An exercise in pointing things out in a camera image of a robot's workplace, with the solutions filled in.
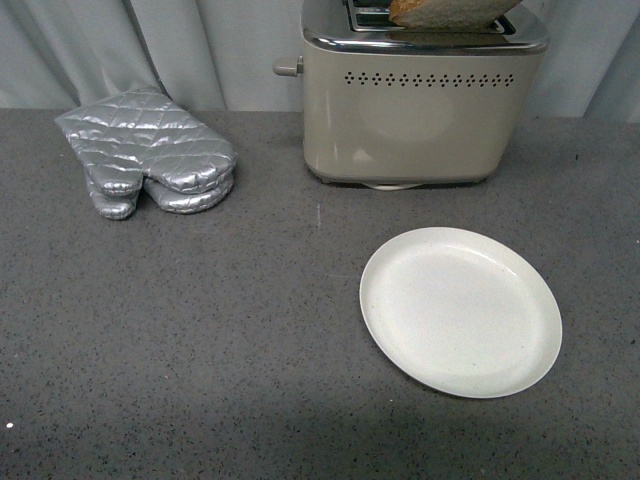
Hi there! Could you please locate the slice of bread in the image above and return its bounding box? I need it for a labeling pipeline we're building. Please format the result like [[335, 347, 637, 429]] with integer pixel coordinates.
[[389, 0, 520, 29]]

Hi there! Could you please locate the cream two-slot toaster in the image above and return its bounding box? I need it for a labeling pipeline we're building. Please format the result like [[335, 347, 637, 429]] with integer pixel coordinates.
[[273, 1, 549, 189]]

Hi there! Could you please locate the white round plate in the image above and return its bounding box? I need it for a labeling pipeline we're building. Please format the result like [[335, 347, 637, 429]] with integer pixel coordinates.
[[359, 227, 563, 399]]

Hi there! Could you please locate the lower silver quilted oven mitt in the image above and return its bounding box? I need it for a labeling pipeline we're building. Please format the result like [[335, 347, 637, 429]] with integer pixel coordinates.
[[85, 173, 234, 220]]

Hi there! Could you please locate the silver quilted oven mitt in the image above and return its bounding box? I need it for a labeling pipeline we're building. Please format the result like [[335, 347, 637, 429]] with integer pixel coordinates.
[[55, 87, 236, 196], [85, 173, 234, 220]]

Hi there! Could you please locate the upper silver quilted oven mitt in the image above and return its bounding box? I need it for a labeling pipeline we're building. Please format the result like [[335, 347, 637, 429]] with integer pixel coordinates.
[[55, 87, 236, 196]]

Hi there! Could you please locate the grey-white curtain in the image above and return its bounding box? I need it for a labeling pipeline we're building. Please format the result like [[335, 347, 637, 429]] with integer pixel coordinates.
[[1, 1, 639, 122]]

